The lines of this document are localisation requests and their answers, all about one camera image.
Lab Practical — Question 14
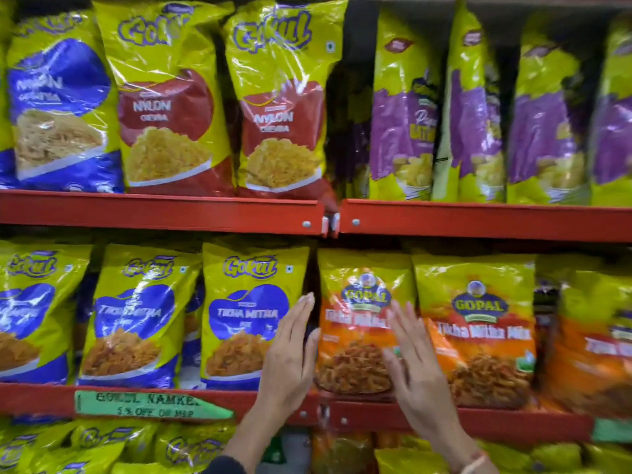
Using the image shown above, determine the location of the green handwritten shelf label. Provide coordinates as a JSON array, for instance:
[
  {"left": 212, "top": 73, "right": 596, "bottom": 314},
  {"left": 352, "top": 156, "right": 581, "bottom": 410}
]
[
  {"left": 591, "top": 417, "right": 632, "bottom": 444},
  {"left": 74, "top": 389, "right": 236, "bottom": 422}
]

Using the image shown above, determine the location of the person's right hand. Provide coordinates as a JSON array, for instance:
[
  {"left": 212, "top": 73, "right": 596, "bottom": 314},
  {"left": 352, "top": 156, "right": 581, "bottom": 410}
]
[{"left": 382, "top": 300, "right": 468, "bottom": 453}]

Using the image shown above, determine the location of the orange Gopal Tikha Mitha Mix packet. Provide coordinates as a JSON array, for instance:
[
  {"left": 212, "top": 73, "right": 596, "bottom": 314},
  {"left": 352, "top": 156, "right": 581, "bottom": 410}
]
[{"left": 412, "top": 253, "right": 538, "bottom": 410}]

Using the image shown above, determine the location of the person's left forearm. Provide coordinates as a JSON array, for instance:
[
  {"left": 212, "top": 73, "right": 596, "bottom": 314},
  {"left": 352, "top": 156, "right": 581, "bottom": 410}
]
[{"left": 201, "top": 404, "right": 293, "bottom": 474}]

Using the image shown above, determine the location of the blue Gokul Tikha Mitha packet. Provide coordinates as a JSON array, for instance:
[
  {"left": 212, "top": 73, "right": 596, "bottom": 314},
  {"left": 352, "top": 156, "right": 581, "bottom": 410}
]
[{"left": 78, "top": 243, "right": 203, "bottom": 390}]

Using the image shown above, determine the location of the red white wrist thread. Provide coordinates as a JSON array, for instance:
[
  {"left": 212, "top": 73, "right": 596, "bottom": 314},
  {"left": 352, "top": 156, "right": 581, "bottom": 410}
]
[{"left": 458, "top": 450, "right": 490, "bottom": 474}]

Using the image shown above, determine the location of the red Gokul Nylon packet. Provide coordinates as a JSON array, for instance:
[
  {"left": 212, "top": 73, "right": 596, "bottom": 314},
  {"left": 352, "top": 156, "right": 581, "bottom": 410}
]
[
  {"left": 223, "top": 0, "right": 350, "bottom": 213},
  {"left": 92, "top": 0, "right": 237, "bottom": 197}
]

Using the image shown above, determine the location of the person's right forearm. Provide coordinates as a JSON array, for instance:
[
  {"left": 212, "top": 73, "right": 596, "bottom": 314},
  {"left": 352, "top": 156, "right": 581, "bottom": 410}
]
[{"left": 463, "top": 451, "right": 500, "bottom": 474}]

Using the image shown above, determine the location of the person's left hand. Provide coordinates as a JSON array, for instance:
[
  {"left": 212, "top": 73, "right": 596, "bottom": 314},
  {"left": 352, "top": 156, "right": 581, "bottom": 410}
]
[{"left": 256, "top": 292, "right": 323, "bottom": 416}]

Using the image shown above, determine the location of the pile of bottom shelf packets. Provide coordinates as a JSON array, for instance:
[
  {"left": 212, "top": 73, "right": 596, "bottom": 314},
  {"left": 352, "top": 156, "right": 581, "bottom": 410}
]
[{"left": 309, "top": 429, "right": 632, "bottom": 474}]

